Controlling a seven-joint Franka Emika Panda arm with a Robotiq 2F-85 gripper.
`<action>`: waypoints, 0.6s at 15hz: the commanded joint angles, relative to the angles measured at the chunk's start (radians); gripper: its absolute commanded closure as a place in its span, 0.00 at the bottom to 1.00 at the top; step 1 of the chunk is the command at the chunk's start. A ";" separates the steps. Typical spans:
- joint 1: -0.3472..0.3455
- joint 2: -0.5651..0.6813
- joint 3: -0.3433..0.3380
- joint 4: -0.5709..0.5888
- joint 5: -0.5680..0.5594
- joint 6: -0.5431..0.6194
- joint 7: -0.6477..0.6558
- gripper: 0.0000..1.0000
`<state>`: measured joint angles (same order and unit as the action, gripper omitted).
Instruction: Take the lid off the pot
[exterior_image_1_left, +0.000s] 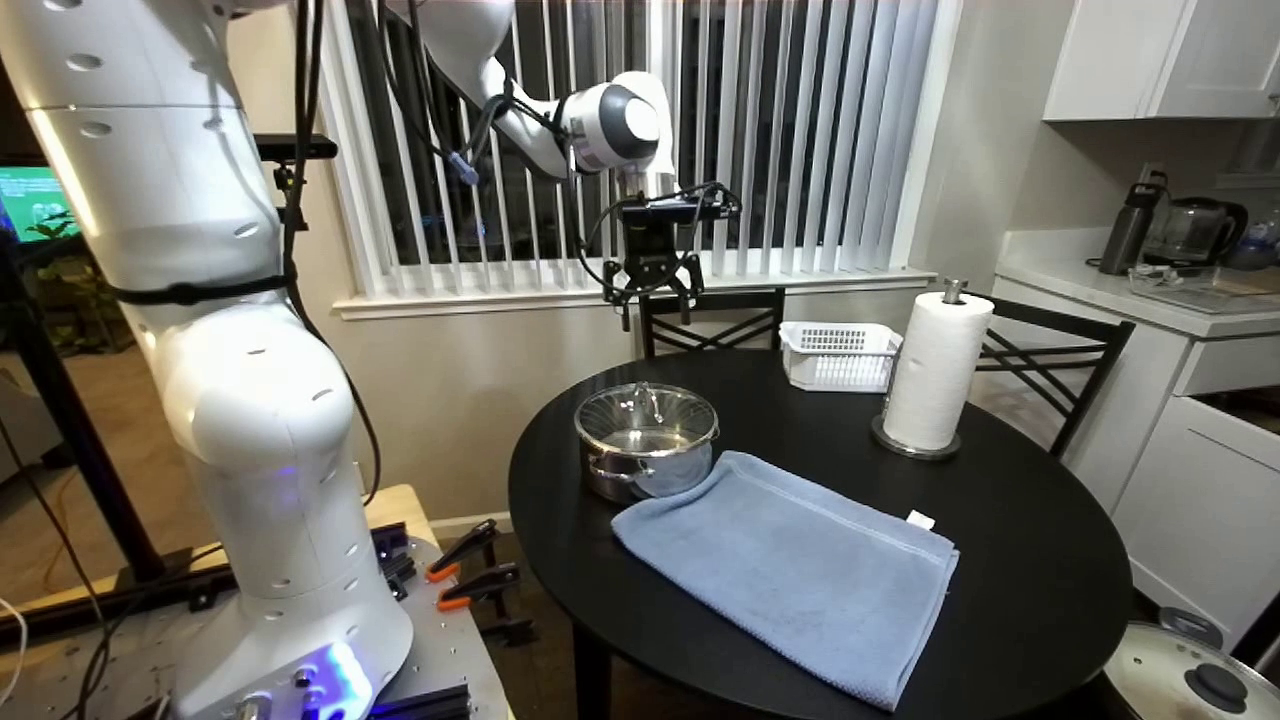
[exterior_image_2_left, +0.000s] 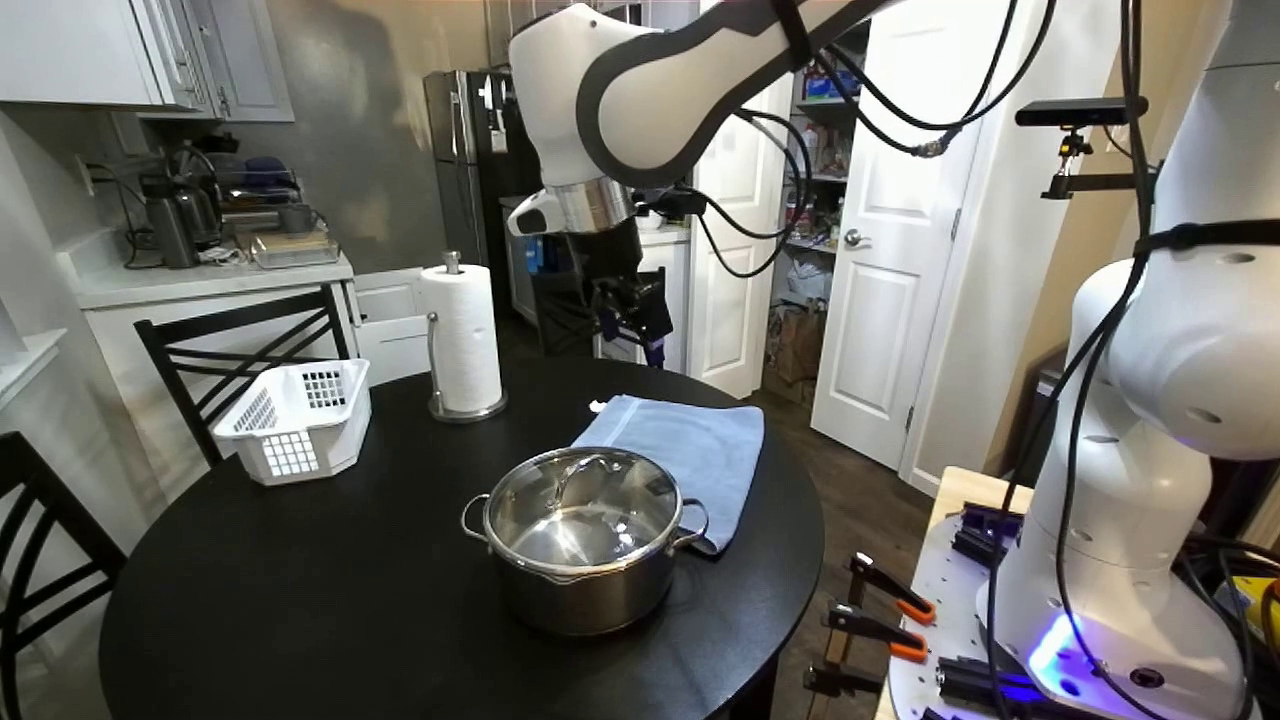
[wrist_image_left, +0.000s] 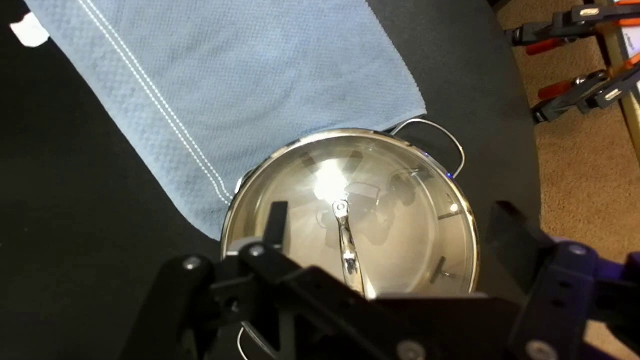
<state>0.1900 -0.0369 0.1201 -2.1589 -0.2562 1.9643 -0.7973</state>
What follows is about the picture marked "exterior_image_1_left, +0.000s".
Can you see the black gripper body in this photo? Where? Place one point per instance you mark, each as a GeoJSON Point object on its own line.
{"type": "Point", "coordinates": [656, 241]}

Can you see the robot mounting platform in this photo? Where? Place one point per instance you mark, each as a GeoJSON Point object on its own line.
{"type": "Point", "coordinates": [441, 643]}

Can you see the black chair crossed back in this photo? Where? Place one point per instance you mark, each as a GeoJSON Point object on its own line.
{"type": "Point", "coordinates": [712, 324]}
{"type": "Point", "coordinates": [1053, 355]}

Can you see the white wall cabinet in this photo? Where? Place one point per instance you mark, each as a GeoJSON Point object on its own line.
{"type": "Point", "coordinates": [1161, 63]}

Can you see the light blue cloth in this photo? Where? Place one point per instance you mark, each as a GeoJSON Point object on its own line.
{"type": "Point", "coordinates": [803, 572]}

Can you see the white kitchen counter cabinet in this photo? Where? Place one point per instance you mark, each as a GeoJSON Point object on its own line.
{"type": "Point", "coordinates": [1203, 441]}

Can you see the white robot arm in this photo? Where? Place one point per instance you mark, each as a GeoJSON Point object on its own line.
{"type": "Point", "coordinates": [255, 401]}

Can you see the black countertop appliance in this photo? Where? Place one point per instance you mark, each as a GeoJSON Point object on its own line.
{"type": "Point", "coordinates": [1197, 232]}

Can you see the black tripod stand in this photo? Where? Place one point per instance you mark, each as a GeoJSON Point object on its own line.
{"type": "Point", "coordinates": [64, 413]}

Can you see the dark water bottle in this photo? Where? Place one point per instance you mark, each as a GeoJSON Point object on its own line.
{"type": "Point", "coordinates": [1134, 222]}

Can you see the white plastic basket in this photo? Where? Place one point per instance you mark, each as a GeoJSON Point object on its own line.
{"type": "Point", "coordinates": [836, 359]}

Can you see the silver cooker black knob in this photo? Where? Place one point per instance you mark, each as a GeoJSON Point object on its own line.
{"type": "Point", "coordinates": [1194, 674]}

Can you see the white vertical window blinds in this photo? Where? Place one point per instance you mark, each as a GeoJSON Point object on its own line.
{"type": "Point", "coordinates": [774, 134]}

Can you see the white paper towel roll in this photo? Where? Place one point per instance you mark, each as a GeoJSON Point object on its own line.
{"type": "Point", "coordinates": [937, 365]}

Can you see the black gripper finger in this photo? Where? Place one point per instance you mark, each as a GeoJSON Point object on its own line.
{"type": "Point", "coordinates": [616, 285]}
{"type": "Point", "coordinates": [690, 285]}

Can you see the black orange clamp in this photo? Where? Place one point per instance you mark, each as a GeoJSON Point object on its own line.
{"type": "Point", "coordinates": [481, 587]}
{"type": "Point", "coordinates": [464, 544]}

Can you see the green lit monitor screen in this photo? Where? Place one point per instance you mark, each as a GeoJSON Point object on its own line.
{"type": "Point", "coordinates": [32, 201]}

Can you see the stainless steel pot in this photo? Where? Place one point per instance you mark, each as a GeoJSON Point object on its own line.
{"type": "Point", "coordinates": [641, 483]}

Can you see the steel paper towel holder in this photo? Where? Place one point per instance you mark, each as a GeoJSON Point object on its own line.
{"type": "Point", "coordinates": [914, 451]}

